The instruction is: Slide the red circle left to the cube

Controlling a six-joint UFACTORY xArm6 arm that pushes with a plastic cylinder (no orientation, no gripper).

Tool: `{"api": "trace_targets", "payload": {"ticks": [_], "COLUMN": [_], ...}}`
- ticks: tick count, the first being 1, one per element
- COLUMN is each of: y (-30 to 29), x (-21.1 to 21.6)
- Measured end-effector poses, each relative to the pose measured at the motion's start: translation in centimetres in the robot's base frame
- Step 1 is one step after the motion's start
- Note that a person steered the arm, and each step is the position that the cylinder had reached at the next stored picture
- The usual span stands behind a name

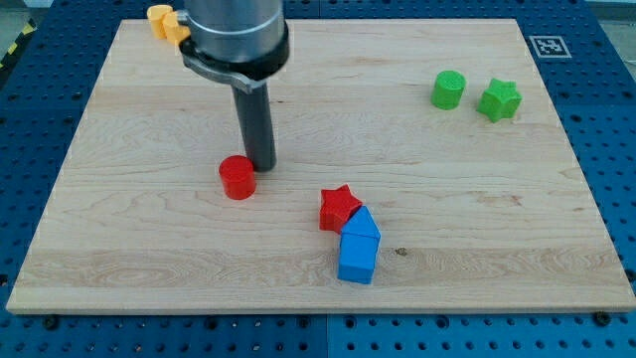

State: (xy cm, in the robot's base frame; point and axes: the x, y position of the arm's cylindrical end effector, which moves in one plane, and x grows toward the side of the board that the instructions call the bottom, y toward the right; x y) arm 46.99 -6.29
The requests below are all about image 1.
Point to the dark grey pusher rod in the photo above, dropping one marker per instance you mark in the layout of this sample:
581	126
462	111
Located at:
254	117

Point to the black clamp with grey bracket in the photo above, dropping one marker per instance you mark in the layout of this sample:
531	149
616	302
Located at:
246	76

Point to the red cylinder block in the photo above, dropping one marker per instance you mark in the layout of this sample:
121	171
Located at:
237	175

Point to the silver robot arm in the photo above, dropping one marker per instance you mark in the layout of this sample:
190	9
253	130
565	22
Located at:
240	43

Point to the blue cube block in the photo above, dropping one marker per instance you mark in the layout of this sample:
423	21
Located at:
357	258

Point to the yellow block right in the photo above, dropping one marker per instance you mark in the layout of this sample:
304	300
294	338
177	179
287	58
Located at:
175	33

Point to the yellow block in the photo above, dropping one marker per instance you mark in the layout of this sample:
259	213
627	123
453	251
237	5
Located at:
155	15
175	33

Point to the yellow block left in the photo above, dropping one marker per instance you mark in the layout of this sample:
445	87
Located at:
155	15

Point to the red star block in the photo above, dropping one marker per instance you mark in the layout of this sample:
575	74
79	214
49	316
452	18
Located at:
337	207

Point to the blue pentagon block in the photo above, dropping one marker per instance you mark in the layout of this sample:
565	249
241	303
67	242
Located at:
362	224

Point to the wooden board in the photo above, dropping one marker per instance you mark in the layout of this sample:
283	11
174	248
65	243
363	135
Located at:
475	216

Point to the green cylinder block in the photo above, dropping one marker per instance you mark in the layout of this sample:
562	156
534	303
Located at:
448	89

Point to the green star block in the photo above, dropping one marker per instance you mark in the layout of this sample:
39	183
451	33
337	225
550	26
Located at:
500	100

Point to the white fiducial marker tag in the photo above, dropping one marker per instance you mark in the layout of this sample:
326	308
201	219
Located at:
550	47

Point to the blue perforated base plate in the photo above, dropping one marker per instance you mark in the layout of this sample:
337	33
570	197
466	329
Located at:
46	93

